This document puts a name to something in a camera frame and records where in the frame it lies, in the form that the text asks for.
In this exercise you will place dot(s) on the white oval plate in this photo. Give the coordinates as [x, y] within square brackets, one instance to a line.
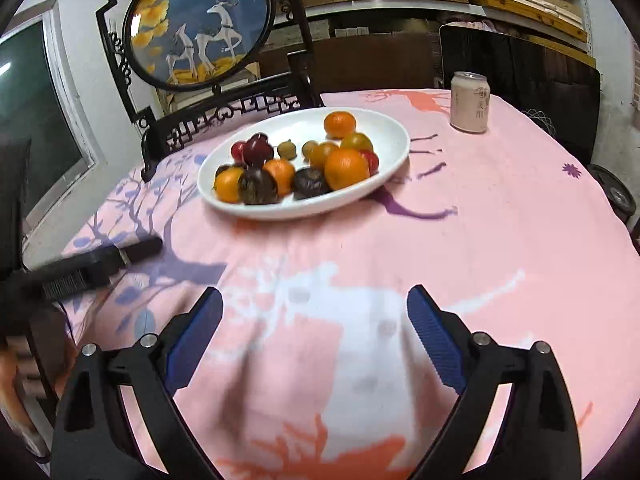
[300, 207]

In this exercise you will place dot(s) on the round deer picture screen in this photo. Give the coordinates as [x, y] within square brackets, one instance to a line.
[200, 25]

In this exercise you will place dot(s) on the small dark red cherry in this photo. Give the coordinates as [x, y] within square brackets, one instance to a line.
[238, 149]

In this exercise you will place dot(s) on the white framed window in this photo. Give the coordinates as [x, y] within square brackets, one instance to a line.
[35, 125]

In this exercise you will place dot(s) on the black round wheel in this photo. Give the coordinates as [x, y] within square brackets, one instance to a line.
[612, 192]

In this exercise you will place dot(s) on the yellow orange round fruit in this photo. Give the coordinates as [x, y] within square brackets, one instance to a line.
[356, 141]

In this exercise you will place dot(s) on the pale pink drink can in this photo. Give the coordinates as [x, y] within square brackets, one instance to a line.
[470, 102]

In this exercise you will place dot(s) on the person's left hand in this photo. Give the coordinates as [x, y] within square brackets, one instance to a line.
[10, 385]

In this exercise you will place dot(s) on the yellow kumquat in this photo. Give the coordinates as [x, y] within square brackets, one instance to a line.
[308, 149]
[286, 149]

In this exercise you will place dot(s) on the brown chair back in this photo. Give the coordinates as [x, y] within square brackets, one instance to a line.
[375, 65]

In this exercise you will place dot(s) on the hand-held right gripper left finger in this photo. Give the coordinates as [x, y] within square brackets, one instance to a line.
[197, 335]

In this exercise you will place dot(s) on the dark wrinkled round fruit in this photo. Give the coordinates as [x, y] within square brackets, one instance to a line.
[310, 183]
[257, 186]

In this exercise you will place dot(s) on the red plum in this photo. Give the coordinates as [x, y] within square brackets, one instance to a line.
[371, 161]

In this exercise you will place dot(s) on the large mandarin orange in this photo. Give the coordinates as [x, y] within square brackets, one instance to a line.
[346, 167]

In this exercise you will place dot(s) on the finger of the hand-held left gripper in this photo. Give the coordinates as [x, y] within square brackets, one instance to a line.
[70, 285]
[135, 249]

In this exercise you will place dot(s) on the black chair back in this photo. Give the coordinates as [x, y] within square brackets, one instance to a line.
[525, 80]

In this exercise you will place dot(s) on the small dark brown fruit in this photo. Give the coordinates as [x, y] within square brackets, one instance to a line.
[222, 168]

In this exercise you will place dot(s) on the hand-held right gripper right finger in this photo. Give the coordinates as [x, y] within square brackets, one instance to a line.
[435, 335]

